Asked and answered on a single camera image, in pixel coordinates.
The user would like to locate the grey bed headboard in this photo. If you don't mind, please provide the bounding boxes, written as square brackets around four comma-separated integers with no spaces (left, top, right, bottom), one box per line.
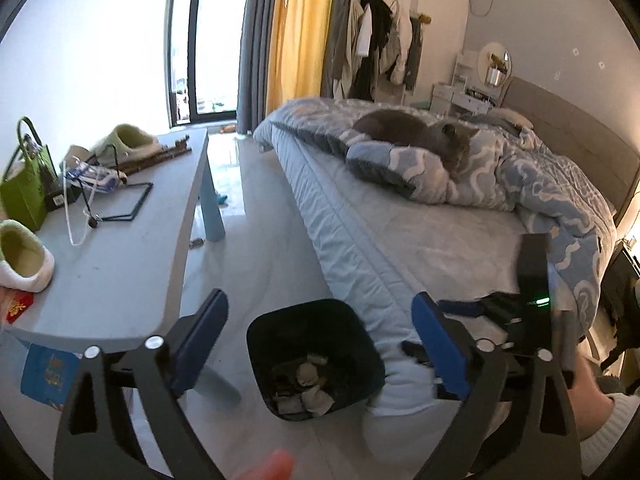
[500,76,640,221]

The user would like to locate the person's left hand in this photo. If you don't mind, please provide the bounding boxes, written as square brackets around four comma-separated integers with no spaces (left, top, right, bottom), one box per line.
[235,450,296,480]

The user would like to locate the black wire stand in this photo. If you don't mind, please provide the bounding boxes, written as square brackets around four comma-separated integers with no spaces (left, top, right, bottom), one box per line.
[82,145,154,228]

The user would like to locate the dark bamboo flutes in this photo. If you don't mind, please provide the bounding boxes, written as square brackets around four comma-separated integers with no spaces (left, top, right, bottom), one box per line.
[117,136,193,177]

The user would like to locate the white shirt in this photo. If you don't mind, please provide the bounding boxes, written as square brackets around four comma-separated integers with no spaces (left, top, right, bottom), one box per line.
[356,4,373,58]

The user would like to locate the blue patterned fleece blanket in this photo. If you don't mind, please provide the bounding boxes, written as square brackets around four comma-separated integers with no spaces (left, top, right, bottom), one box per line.
[255,97,618,356]

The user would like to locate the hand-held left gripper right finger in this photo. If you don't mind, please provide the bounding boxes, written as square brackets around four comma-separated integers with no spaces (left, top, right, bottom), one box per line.
[410,291,586,480]

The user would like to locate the black trash bin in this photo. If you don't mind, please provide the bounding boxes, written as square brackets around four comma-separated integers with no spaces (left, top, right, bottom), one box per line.
[246,299,386,421]

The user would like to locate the white slipper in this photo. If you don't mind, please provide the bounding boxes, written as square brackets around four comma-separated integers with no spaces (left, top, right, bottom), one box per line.
[0,219,56,293]
[90,124,161,166]

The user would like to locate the white slipper near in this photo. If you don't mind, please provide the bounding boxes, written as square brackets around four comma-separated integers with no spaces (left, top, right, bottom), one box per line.
[0,219,56,293]

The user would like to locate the person's right hand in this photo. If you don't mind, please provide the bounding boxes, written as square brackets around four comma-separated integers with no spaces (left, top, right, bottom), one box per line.
[567,352,618,443]

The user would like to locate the round mirror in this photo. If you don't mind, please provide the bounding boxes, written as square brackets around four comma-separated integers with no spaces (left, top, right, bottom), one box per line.
[477,42,513,86]

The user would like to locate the white cable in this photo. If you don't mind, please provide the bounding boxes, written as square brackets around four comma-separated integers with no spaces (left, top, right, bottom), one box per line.
[62,180,106,247]

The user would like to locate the white vanity desk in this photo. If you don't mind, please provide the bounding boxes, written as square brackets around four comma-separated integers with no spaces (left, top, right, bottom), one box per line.
[431,52,501,118]

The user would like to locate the white slipper far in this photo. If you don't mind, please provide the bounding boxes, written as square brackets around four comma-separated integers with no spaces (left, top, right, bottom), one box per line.
[90,124,161,166]

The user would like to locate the yellow curtain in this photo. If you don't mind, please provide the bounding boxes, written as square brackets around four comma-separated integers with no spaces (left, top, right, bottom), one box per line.
[264,0,338,118]

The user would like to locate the grey hanging garment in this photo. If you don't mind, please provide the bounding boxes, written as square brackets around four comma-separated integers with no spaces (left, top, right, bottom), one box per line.
[404,15,423,92]

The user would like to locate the black glass door frame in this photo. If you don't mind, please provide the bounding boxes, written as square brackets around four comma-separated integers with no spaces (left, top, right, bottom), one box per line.
[165,0,241,128]

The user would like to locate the light blue low table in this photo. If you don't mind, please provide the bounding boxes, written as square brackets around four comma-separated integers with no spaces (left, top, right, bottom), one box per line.
[0,127,242,411]

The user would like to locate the red envelope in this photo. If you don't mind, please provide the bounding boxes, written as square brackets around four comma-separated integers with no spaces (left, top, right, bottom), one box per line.
[5,290,38,325]

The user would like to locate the grey curtain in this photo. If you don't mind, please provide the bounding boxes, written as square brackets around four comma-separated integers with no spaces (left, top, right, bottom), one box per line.
[235,0,281,136]

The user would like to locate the grey pillow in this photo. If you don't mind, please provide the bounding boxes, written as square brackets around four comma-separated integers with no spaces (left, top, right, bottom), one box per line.
[487,107,535,128]

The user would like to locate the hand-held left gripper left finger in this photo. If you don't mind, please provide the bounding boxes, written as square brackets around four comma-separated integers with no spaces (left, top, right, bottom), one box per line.
[52,288,230,480]

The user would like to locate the black jacket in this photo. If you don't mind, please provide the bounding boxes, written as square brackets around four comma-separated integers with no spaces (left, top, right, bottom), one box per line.
[350,0,396,101]

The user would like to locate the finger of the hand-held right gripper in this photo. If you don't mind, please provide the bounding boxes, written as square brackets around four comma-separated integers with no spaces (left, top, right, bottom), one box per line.
[400,340,437,370]
[436,299,503,326]

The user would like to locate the white puffer jacket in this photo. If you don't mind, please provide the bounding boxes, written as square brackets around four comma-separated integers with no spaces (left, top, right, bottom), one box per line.
[382,2,413,86]

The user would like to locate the beige coat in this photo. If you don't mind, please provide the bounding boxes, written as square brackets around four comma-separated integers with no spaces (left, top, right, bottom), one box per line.
[330,0,366,98]

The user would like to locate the grey bed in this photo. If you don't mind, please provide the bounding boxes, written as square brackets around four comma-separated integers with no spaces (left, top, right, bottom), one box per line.
[252,97,618,441]

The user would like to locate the small black box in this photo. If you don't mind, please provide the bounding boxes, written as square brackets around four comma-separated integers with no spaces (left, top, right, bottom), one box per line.
[44,185,83,213]

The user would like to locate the blue white plastic packet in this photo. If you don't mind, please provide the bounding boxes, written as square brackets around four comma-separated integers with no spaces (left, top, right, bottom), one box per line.
[60,157,128,196]

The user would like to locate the green handbag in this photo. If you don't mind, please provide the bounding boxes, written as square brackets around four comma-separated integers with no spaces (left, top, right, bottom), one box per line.
[0,116,58,232]

